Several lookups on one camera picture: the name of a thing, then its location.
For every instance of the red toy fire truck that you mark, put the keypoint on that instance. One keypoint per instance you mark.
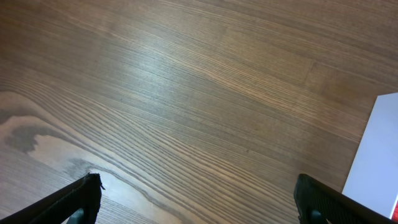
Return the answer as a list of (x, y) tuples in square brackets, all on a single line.
[(395, 214)]

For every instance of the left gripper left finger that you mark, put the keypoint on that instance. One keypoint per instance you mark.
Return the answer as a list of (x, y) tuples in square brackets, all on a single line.
[(77, 203)]

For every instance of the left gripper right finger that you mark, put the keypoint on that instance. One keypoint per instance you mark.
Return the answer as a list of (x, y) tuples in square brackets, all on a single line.
[(319, 203)]

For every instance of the pink cardboard box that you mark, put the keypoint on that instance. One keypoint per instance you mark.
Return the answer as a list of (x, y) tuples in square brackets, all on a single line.
[(372, 179)]

